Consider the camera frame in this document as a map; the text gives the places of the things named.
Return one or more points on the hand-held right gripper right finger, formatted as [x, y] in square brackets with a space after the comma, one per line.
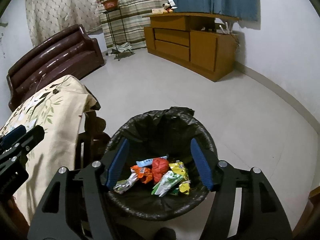
[202, 165]

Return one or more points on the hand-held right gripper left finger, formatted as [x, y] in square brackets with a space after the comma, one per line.
[117, 165]

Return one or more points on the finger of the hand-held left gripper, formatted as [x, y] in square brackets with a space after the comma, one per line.
[32, 137]
[13, 135]

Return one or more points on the silver wrapper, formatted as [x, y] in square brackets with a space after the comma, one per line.
[125, 183]

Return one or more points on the yellow snack packet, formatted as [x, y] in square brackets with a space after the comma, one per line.
[180, 170]

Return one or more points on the orange wrapper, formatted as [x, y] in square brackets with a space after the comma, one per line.
[143, 173]

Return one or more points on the small yellow packet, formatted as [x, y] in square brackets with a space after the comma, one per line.
[185, 187]

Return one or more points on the green and white packet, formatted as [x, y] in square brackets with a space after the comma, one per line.
[166, 182]

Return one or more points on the red plastic bag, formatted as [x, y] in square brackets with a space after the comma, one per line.
[161, 170]

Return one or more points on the trash bin with black bag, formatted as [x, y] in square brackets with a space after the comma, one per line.
[155, 135]

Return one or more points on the floral cloth covered table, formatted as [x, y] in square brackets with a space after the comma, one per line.
[50, 120]

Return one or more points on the dark brown leather sofa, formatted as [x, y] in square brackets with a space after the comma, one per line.
[57, 57]

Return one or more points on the wooden cabinet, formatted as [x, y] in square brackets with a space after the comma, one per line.
[202, 50]

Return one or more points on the striped cloth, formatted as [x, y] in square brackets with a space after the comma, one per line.
[122, 48]

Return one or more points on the cream patterned curtain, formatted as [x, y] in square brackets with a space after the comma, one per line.
[57, 7]

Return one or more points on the black metal plant stand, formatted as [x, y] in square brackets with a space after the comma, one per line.
[123, 30]

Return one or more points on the white router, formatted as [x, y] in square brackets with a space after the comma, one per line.
[226, 30]

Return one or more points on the potted plant in red pot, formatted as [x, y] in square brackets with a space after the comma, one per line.
[110, 3]

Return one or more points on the small beige box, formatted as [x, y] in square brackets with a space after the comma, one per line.
[157, 11]

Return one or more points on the mouse plush toy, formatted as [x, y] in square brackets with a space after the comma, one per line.
[168, 7]

